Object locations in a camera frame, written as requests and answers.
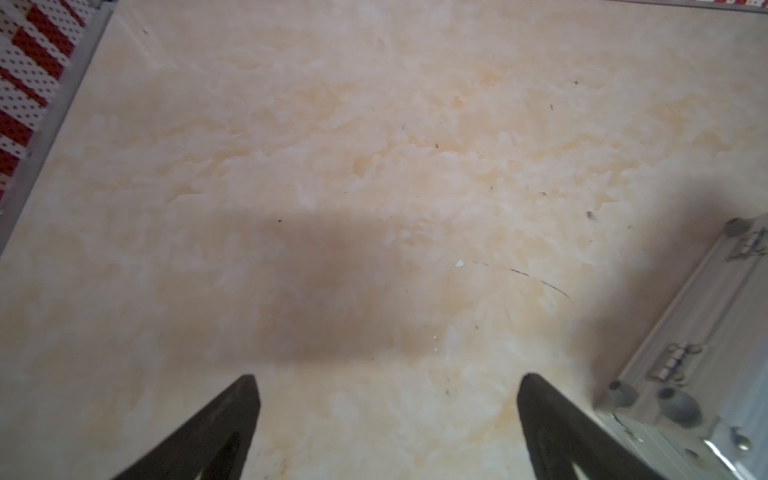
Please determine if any silver aluminium poker case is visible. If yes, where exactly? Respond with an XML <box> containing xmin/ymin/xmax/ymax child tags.
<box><xmin>595</xmin><ymin>215</ymin><xmax>767</xmax><ymax>479</ymax></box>

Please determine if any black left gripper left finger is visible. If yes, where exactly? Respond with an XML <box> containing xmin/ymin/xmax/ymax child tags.
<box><xmin>116</xmin><ymin>374</ymin><xmax>261</xmax><ymax>479</ymax></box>

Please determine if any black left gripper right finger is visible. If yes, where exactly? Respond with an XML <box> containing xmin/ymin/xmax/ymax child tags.
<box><xmin>517</xmin><ymin>373</ymin><xmax>660</xmax><ymax>479</ymax></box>

